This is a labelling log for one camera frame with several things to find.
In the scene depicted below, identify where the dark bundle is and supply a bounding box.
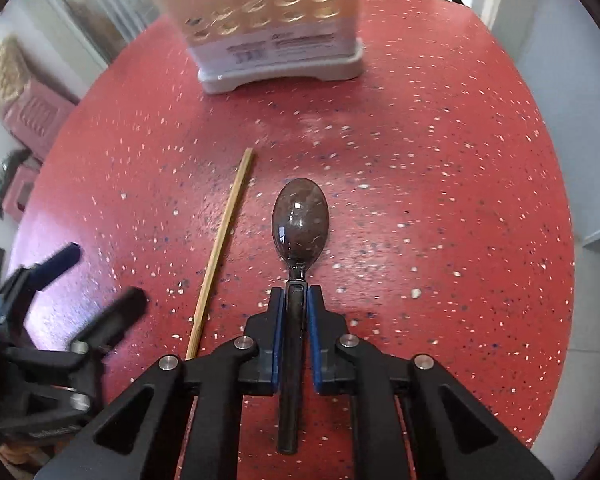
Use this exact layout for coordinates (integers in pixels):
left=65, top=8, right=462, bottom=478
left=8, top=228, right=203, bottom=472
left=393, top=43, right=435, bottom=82
left=0, top=149, right=41, bottom=218

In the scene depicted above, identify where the beige and white utensil holder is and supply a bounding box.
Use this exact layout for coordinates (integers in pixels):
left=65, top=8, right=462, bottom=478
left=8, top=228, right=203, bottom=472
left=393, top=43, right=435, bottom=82
left=144, top=0, right=367, bottom=95

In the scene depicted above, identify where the black handled metal spoon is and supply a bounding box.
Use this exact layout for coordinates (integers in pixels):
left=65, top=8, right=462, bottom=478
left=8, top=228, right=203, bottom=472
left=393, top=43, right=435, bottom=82
left=271, top=178, right=330, bottom=456

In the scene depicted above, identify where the sliding glass door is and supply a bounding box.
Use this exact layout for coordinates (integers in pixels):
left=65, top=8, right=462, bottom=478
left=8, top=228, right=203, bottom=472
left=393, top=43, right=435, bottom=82
left=44, top=0, right=153, bottom=63

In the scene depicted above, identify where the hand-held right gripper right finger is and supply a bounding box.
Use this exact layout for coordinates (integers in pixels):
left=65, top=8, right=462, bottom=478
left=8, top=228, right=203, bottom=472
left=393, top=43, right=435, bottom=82
left=306, top=285, right=555, bottom=480

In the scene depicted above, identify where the stack of pink stools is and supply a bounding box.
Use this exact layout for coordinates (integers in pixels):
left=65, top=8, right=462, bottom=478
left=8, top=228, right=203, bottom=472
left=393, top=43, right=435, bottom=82
left=2, top=80, right=79, bottom=162

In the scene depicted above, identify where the wooden chopstick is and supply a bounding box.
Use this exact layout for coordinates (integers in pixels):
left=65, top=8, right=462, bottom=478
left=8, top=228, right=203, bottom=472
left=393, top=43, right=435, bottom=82
left=184, top=147, right=255, bottom=361

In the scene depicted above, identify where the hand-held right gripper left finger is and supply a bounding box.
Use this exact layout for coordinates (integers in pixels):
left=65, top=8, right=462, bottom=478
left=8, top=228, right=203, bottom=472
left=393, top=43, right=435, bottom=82
left=32, top=286, right=286, bottom=480

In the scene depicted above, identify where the bag of beige balls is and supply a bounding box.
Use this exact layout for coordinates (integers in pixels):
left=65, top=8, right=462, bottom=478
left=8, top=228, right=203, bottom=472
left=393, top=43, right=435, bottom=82
left=0, top=35, right=37, bottom=111

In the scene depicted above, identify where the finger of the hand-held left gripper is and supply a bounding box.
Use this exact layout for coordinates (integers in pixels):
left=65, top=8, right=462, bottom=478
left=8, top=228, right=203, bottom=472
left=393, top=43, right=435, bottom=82
left=0, top=242, right=83, bottom=323
left=70, top=287, right=150, bottom=357

